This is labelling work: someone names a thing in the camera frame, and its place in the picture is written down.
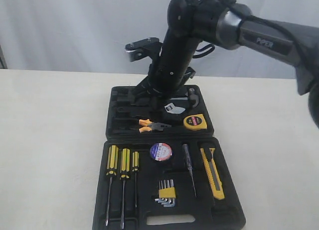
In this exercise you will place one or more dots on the large yellow black screwdriver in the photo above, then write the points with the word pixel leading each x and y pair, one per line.
pixel 111 172

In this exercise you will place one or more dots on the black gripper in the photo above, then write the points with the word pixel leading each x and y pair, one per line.
pixel 166 74

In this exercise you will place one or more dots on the black electrical tape roll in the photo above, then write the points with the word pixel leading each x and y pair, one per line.
pixel 160 152

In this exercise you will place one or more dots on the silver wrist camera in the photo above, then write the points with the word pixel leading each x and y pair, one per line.
pixel 149 47

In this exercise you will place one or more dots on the pliers black orange handles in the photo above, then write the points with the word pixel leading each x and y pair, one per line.
pixel 135 125

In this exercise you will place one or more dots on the medium yellow black screwdriver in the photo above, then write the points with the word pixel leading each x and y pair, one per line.
pixel 124 175

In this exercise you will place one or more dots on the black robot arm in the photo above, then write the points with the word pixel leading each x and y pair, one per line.
pixel 229 25

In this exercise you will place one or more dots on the adjustable wrench black handle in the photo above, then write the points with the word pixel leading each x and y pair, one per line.
pixel 143 110

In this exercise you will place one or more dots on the yellow black utility knife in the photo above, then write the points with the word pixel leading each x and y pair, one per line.
pixel 212 173

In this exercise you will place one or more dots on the clear voltage tester screwdriver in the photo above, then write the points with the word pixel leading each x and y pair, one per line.
pixel 189 165

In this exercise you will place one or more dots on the black plastic tool case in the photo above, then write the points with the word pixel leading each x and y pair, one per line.
pixel 163 169

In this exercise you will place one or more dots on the yellow tape measure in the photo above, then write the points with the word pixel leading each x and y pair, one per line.
pixel 195 122

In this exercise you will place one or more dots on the small yellow black screwdriver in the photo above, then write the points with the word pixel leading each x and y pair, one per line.
pixel 135 169

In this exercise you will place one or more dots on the claw hammer black handle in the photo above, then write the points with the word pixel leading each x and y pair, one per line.
pixel 192 98

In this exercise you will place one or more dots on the hex key set yellow holder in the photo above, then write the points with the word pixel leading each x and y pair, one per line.
pixel 167 194

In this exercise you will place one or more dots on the white backdrop curtain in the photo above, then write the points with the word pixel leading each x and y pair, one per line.
pixel 90 36

